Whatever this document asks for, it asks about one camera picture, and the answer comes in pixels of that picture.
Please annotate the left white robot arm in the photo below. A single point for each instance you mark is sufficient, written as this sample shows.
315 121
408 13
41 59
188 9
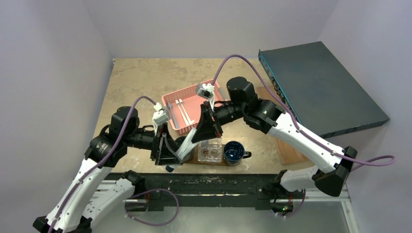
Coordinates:
77 211

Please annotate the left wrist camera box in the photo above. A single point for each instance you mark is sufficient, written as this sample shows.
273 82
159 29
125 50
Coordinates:
160 116

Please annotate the wooden board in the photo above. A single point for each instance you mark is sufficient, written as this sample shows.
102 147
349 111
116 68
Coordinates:
287 154

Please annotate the black aluminium base frame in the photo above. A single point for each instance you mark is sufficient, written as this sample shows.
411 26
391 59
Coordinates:
256 191

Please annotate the clear plastic holder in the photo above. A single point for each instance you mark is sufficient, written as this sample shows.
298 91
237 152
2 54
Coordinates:
210 151

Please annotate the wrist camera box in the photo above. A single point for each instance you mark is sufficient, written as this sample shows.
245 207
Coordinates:
206 91
160 116

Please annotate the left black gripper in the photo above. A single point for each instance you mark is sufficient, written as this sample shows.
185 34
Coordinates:
162 130

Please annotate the dark green enamel mug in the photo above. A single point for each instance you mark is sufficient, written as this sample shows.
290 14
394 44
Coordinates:
180 141

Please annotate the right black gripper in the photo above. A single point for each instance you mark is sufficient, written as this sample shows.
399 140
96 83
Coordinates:
213 118

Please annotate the blue enamel mug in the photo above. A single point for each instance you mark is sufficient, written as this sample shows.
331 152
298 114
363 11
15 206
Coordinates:
234 152

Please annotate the oval wooden tray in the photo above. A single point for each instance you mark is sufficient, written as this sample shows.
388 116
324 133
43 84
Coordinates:
193 159

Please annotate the dark network switch box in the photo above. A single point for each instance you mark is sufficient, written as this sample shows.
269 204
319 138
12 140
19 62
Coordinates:
322 95

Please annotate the pink plastic basket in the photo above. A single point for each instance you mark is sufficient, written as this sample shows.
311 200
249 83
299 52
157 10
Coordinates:
190 103

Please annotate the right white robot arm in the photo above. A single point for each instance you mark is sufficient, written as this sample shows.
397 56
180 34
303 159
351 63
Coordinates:
330 171

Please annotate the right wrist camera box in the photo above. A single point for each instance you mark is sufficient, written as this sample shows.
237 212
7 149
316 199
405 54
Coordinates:
206 91

